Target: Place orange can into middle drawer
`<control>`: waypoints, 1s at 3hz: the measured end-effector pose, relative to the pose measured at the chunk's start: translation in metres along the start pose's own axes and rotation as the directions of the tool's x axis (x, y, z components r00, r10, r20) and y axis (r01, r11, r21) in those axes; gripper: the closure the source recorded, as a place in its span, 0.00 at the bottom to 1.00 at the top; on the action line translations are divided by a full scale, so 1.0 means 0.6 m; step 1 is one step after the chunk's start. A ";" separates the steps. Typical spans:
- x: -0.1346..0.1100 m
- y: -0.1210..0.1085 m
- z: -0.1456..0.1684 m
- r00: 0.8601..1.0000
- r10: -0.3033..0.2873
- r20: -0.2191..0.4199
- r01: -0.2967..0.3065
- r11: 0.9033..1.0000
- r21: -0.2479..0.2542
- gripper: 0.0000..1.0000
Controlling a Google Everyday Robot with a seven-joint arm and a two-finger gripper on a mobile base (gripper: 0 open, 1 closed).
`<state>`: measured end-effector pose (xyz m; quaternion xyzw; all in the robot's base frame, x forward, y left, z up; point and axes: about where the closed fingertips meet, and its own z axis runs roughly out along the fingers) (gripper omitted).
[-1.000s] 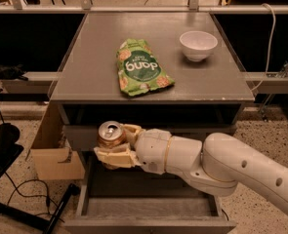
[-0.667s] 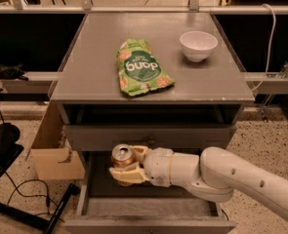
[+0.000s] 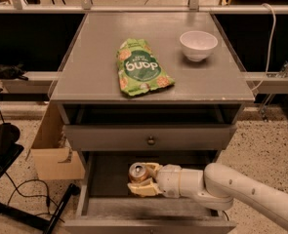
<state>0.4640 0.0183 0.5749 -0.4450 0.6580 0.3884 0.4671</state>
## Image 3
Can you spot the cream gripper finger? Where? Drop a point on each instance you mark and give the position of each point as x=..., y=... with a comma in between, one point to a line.
x=153, y=169
x=145, y=188

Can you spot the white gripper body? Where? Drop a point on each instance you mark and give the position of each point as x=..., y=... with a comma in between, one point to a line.
x=168, y=177

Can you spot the orange soda can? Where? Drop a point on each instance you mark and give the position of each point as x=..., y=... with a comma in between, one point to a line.
x=138, y=172

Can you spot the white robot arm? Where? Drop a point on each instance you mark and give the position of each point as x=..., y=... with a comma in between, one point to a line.
x=215, y=187

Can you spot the grey top drawer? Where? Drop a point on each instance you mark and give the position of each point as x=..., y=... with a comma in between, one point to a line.
x=149, y=138

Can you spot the grey open middle drawer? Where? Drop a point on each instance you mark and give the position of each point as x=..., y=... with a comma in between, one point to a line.
x=106, y=205

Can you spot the grey drawer cabinet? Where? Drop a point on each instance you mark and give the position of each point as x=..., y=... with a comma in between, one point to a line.
x=210, y=92

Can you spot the cardboard box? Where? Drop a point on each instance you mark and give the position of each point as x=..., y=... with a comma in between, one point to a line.
x=53, y=156

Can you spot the green dang snack bag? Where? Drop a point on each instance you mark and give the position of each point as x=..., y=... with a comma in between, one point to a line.
x=139, y=71

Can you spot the white ceramic bowl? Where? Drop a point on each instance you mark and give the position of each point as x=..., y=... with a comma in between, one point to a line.
x=198, y=45

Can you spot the black cloth on rail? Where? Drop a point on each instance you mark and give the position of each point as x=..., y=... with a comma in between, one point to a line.
x=11, y=72

